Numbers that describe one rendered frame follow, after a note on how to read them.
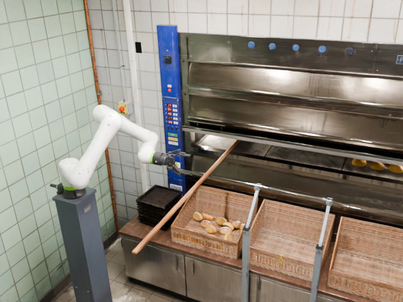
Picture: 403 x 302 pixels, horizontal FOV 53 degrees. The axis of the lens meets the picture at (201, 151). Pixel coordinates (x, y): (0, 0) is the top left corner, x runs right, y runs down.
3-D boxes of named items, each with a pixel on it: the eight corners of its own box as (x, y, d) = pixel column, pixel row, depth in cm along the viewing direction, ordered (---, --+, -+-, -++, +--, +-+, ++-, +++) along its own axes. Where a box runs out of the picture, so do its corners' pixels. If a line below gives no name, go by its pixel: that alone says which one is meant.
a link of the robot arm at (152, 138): (109, 129, 275) (119, 129, 267) (114, 114, 277) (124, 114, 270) (149, 149, 299) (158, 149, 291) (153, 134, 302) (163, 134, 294)
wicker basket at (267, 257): (262, 226, 337) (263, 197, 325) (332, 244, 314) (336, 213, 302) (240, 262, 298) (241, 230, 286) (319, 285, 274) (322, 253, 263)
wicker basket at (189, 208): (197, 210, 360) (196, 183, 348) (258, 225, 338) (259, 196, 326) (170, 242, 321) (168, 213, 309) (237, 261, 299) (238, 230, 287)
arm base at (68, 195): (45, 193, 273) (43, 185, 270) (60, 183, 285) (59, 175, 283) (75, 201, 263) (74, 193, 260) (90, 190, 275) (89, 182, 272)
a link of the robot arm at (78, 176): (68, 189, 242) (113, 111, 243) (59, 178, 254) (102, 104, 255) (86, 195, 251) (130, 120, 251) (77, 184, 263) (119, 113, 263)
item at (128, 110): (123, 111, 354) (122, 100, 350) (132, 112, 350) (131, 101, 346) (117, 114, 348) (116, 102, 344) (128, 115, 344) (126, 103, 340)
